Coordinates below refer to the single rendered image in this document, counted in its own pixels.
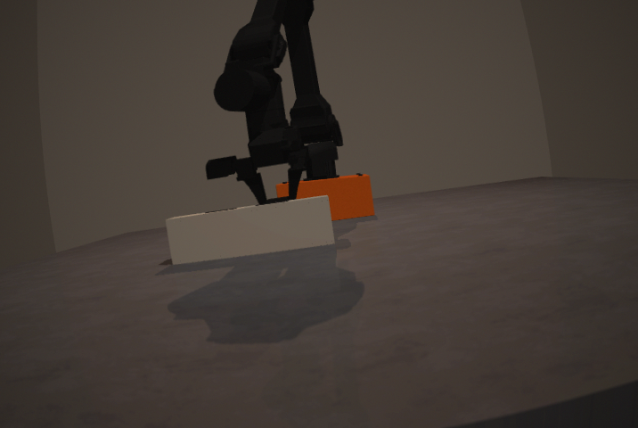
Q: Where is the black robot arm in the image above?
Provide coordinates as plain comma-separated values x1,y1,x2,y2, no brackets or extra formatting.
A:
213,0,343,168

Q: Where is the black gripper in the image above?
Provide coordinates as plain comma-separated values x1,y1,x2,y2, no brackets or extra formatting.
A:
206,109,339,204

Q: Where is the black two-prong plug charger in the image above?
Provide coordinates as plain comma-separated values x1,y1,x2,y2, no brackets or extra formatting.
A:
266,196,289,203

